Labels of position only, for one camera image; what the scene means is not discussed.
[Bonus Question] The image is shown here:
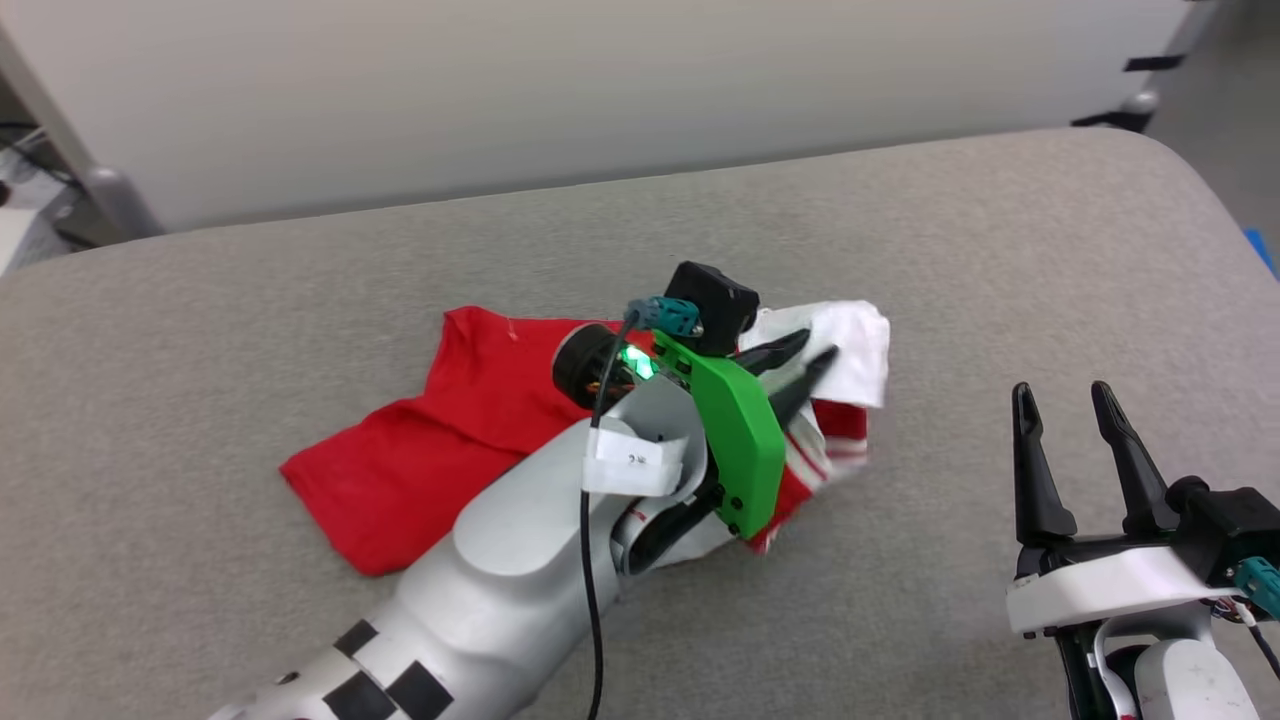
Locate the metal partition leg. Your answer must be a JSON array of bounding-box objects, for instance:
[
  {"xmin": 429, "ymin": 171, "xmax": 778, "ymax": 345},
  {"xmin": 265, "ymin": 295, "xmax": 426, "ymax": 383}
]
[
  {"xmin": 0, "ymin": 25, "xmax": 166, "ymax": 246},
  {"xmin": 1120, "ymin": 0, "xmax": 1221, "ymax": 119}
]

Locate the white partition panel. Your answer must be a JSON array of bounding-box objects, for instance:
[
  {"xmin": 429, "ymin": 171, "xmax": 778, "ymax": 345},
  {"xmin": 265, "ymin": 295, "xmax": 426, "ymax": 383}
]
[{"xmin": 0, "ymin": 0, "xmax": 1221, "ymax": 236}]

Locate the blue floor object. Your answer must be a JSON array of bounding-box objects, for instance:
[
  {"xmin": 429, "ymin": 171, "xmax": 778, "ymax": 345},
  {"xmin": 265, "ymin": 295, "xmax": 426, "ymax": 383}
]
[{"xmin": 1243, "ymin": 228, "xmax": 1280, "ymax": 279}]

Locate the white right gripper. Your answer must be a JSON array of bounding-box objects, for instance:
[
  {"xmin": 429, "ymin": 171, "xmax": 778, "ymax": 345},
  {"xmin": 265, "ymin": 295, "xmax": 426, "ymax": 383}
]
[{"xmin": 1005, "ymin": 380, "xmax": 1238, "ymax": 637}]

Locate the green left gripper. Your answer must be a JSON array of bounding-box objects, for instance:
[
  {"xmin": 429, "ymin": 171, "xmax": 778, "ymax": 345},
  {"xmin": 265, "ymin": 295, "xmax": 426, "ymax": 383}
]
[{"xmin": 553, "ymin": 322, "xmax": 841, "ymax": 541}]

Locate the red and white shirt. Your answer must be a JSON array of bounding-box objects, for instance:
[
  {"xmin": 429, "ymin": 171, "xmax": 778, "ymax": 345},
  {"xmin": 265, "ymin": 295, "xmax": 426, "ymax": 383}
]
[{"xmin": 280, "ymin": 300, "xmax": 891, "ymax": 579}]

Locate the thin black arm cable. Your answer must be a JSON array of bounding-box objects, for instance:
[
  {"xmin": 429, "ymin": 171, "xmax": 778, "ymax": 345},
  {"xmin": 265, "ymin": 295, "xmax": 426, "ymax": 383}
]
[
  {"xmin": 1235, "ymin": 558, "xmax": 1280, "ymax": 681},
  {"xmin": 580, "ymin": 296, "xmax": 701, "ymax": 720}
]

